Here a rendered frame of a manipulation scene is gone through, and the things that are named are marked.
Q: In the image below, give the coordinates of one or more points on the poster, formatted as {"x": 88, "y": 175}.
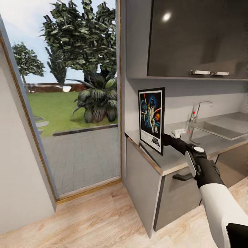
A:
{"x": 151, "y": 103}

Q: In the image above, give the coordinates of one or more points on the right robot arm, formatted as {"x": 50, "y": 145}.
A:
{"x": 228, "y": 223}

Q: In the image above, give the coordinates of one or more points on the drop in sink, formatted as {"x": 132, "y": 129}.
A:
{"x": 227, "y": 128}

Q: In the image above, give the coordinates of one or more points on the dishwasher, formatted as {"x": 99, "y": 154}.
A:
{"x": 178, "y": 194}

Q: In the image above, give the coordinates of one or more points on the fixed window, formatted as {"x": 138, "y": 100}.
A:
{"x": 65, "y": 58}

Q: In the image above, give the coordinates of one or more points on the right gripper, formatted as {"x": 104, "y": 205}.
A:
{"x": 168, "y": 140}

